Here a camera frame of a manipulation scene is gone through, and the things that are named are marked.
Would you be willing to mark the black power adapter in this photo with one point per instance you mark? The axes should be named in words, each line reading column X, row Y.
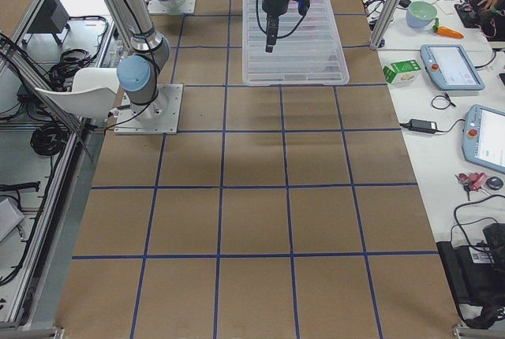
column 424, row 126

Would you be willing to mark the keys with red fob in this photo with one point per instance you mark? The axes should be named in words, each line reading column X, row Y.
column 472, row 182

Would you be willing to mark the toy carrot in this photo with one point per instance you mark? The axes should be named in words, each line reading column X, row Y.
column 445, row 31

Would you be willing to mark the clear plastic box lid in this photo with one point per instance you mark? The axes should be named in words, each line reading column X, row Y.
column 312, row 55

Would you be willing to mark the aluminium frame post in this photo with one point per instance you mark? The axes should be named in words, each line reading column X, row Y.
column 382, row 23

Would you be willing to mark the teach pendant tablet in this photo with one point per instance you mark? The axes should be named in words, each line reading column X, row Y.
column 483, row 137
column 450, row 69

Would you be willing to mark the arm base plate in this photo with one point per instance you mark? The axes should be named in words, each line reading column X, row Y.
column 173, row 0
column 161, row 116

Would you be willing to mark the white chair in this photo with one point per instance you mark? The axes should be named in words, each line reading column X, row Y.
column 93, row 93

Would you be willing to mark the black device with cables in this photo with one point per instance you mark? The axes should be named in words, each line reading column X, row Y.
column 476, row 275

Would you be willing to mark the green white carton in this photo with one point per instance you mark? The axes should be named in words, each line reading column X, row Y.
column 401, row 71

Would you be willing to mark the green blue bowl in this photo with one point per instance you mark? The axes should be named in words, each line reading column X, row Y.
column 419, row 14

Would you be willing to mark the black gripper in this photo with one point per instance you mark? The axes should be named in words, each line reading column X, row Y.
column 271, row 4

